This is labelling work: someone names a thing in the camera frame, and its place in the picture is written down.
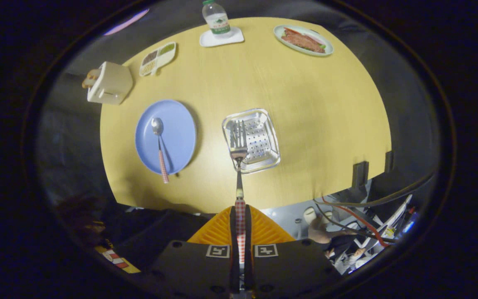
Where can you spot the perforated metal tray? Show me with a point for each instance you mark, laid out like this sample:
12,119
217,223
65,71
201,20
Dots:
262,137

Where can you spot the black table clamp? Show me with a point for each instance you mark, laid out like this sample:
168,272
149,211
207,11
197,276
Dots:
388,161
359,174

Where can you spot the white square coaster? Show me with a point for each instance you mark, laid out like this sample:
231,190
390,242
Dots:
235,38

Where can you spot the white divided bean dish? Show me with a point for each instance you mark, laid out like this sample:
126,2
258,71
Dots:
158,58

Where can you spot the clear plastic water bottle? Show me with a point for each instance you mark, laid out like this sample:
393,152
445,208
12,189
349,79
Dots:
217,18

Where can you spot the white toaster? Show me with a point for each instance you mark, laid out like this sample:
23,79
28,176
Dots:
112,83

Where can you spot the yellow red striped strip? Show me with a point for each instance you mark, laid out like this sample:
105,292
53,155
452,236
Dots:
116,261

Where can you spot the toast bread slice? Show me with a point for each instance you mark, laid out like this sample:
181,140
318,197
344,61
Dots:
93,73
89,83

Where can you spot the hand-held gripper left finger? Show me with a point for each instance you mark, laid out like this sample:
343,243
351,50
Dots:
232,226

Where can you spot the blue round plate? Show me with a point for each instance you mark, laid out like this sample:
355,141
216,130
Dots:
179,133

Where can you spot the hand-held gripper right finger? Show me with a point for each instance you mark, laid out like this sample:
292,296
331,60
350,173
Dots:
248,228

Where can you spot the green plate with food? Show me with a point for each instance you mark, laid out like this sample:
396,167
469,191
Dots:
303,40

